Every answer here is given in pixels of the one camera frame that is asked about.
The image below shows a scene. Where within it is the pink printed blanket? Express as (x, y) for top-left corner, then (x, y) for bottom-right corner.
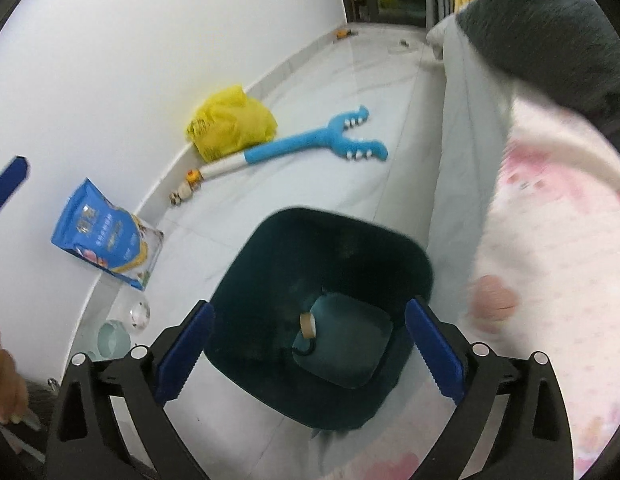
(310, 85), (620, 480)

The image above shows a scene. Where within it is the grey fleece blanket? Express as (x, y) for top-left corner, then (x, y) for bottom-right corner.
(457, 0), (620, 128)

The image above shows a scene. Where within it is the blue snack bag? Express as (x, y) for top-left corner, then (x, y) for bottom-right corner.
(51, 177), (165, 292)

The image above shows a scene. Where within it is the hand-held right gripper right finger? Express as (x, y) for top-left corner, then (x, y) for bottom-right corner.
(405, 296), (575, 480)

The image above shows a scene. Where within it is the white bed sheet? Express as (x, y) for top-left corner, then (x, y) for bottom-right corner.
(426, 15), (515, 333)

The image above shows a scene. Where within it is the person's left hand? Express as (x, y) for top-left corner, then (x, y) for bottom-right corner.
(0, 322), (32, 423)

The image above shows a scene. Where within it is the yellow plastic bag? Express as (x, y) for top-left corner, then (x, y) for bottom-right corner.
(185, 85), (279, 162)

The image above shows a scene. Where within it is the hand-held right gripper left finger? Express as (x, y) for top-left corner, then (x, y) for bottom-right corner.
(42, 300), (215, 480)

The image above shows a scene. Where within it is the blue dinosaur grabber toy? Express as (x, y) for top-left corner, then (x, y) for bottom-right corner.
(170, 104), (389, 207)

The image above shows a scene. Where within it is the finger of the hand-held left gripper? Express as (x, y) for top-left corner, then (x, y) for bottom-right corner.
(0, 156), (30, 222)

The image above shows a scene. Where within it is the clear glass ball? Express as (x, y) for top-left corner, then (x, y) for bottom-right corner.
(129, 297), (151, 331)

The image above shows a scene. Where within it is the dark teal trash bin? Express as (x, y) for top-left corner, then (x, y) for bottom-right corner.
(205, 206), (435, 433)

